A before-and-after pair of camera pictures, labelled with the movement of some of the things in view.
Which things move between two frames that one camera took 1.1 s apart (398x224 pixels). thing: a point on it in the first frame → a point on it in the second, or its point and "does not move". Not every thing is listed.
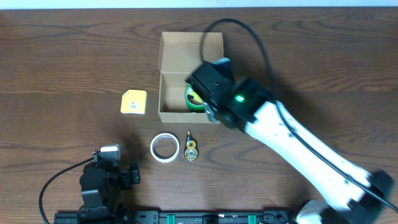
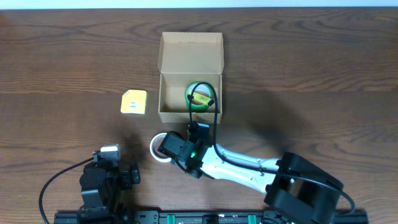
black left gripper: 131,176 does not move
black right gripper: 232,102 → 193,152
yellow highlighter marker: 196,96 does not move
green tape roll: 193,107 does not move
